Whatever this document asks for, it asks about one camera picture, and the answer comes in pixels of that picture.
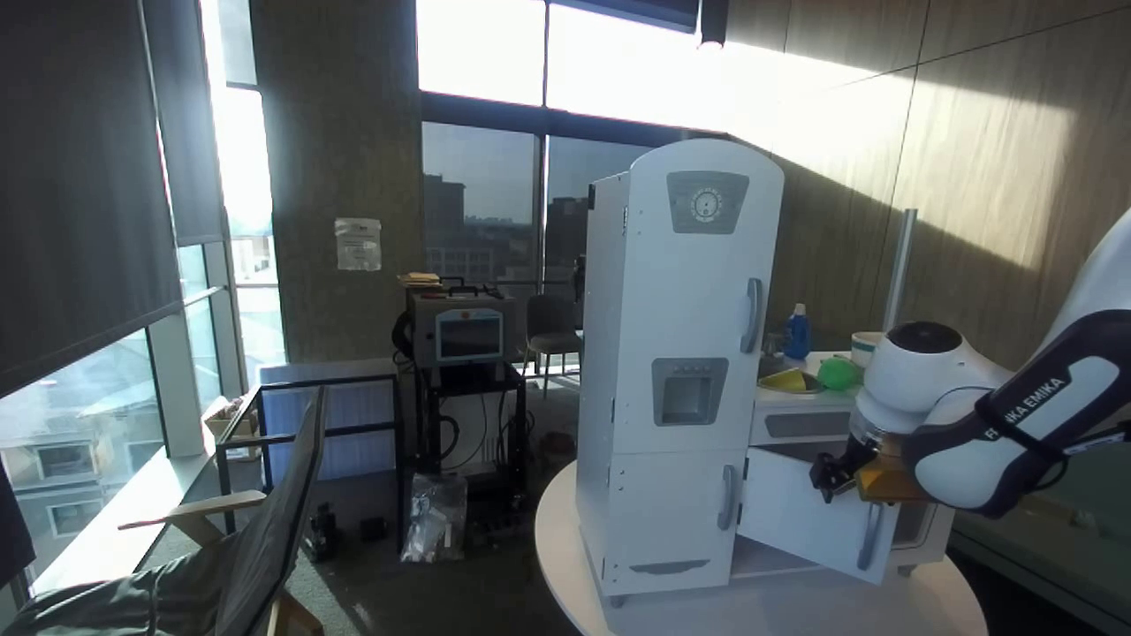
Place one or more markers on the white under-sink cabinet door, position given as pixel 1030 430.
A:
pixel 784 511

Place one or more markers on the white bowl teal stripe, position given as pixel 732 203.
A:
pixel 865 344

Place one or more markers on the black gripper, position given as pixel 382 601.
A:
pixel 844 471

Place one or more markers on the paper notice on pillar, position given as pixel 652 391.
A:
pixel 360 246

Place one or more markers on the yellow toy in sink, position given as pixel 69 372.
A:
pixel 786 378

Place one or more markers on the white fridge door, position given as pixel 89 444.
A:
pixel 668 523

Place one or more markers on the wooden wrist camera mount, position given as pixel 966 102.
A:
pixel 889 483

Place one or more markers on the tall white cabinet door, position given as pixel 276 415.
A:
pixel 698 230

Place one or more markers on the blue bottle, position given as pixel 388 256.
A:
pixel 798 332

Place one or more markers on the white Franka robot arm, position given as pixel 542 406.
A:
pixel 942 420

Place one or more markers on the white toy kitchen cabinet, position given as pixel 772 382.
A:
pixel 921 531

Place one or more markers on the black metal cart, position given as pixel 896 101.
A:
pixel 473 426

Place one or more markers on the clear plastic bag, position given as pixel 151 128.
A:
pixel 436 519

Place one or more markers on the grey monitor device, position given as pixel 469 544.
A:
pixel 458 331

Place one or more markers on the green ball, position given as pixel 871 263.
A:
pixel 839 374

